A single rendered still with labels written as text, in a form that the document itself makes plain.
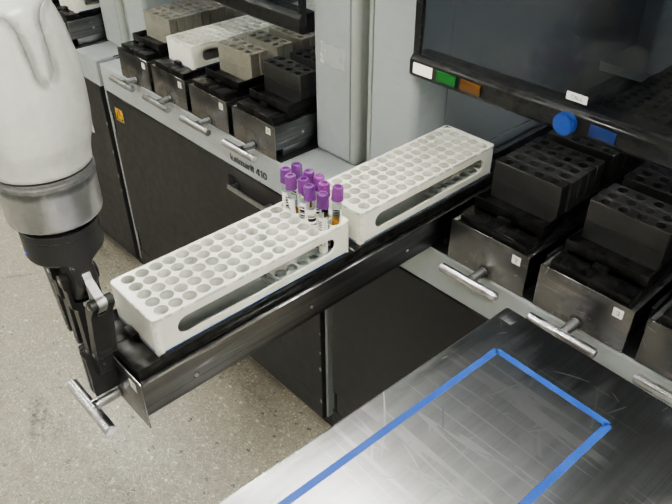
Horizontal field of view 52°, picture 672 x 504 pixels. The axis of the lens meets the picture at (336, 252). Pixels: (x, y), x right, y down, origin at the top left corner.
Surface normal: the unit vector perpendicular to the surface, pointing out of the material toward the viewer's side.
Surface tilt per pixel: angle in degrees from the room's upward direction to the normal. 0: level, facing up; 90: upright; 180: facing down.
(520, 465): 0
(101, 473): 0
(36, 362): 0
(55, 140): 96
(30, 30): 73
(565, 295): 90
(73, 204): 90
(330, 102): 90
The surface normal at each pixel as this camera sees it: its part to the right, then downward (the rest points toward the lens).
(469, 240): -0.73, 0.40
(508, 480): 0.00, -0.81
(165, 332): 0.68, 0.43
